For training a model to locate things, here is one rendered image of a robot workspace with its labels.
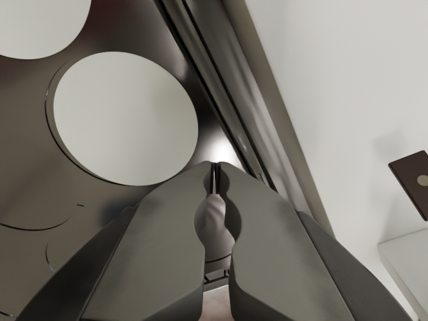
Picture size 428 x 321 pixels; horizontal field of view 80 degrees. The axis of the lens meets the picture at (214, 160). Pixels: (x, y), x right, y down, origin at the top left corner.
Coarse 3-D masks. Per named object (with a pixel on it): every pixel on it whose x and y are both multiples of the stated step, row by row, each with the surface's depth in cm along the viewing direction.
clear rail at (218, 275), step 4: (224, 268) 26; (228, 268) 26; (212, 272) 27; (216, 272) 27; (220, 272) 26; (224, 272) 26; (228, 272) 26; (204, 276) 27; (208, 276) 27; (212, 276) 27; (216, 276) 26; (220, 276) 26; (204, 280) 27; (208, 280) 27; (212, 280) 27; (216, 280) 27; (204, 284) 27
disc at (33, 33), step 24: (0, 0) 14; (24, 0) 14; (48, 0) 14; (72, 0) 14; (0, 24) 15; (24, 24) 15; (48, 24) 15; (72, 24) 15; (0, 48) 16; (24, 48) 16; (48, 48) 16
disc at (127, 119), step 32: (96, 64) 16; (128, 64) 16; (64, 96) 17; (96, 96) 17; (128, 96) 17; (160, 96) 17; (64, 128) 18; (96, 128) 18; (128, 128) 18; (160, 128) 18; (192, 128) 18; (96, 160) 20; (128, 160) 20; (160, 160) 20
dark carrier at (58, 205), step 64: (128, 0) 14; (0, 64) 16; (64, 64) 16; (0, 128) 18; (0, 192) 21; (64, 192) 21; (128, 192) 21; (0, 256) 25; (64, 256) 25; (0, 320) 30
